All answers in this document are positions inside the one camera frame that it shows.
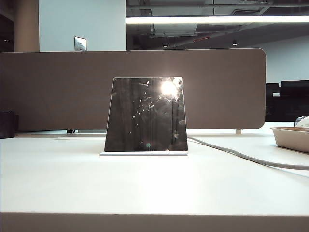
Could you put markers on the black cup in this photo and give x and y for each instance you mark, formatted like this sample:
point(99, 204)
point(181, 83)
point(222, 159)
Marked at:
point(8, 125)

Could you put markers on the beige paper pulp tray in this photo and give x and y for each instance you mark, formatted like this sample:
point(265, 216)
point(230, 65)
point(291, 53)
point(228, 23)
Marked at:
point(289, 140)

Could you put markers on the red ceiling sign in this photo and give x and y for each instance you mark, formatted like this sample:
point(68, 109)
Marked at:
point(201, 39)

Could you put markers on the black partition clamp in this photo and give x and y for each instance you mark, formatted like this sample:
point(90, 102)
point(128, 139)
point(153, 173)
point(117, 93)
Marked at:
point(70, 131)

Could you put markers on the black pendant ceiling lamp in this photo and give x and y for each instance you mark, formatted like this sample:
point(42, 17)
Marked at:
point(234, 43)

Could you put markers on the silver wall switch plate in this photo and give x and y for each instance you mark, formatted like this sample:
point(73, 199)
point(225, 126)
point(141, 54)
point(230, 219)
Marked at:
point(80, 44)

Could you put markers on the white crumpled plastic bag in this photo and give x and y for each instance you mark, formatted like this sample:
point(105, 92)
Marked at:
point(302, 121)

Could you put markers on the square mirror with white base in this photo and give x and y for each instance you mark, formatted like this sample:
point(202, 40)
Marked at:
point(147, 116)

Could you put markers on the brown desk partition panel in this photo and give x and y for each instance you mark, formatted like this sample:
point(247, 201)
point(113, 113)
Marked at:
point(48, 91)

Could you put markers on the white partition foot bracket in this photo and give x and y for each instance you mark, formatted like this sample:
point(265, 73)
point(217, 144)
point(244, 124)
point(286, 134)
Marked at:
point(238, 131)

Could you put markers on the white ceiling light strip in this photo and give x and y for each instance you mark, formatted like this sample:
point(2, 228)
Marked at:
point(217, 19)

